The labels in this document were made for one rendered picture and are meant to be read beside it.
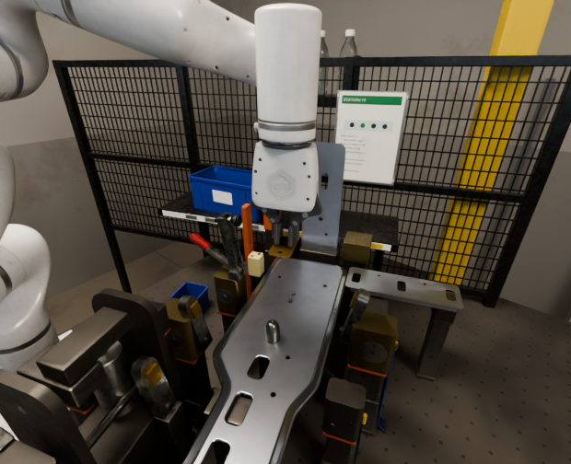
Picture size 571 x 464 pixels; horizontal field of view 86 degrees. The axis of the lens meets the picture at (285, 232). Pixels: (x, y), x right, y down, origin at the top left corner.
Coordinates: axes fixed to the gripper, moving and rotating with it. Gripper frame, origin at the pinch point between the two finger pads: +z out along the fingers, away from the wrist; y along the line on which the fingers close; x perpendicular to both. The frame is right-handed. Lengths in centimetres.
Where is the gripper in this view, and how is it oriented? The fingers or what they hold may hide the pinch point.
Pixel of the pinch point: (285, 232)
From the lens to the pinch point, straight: 53.1
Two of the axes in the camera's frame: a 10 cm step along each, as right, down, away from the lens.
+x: 2.7, -4.5, 8.5
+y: 9.6, 1.4, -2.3
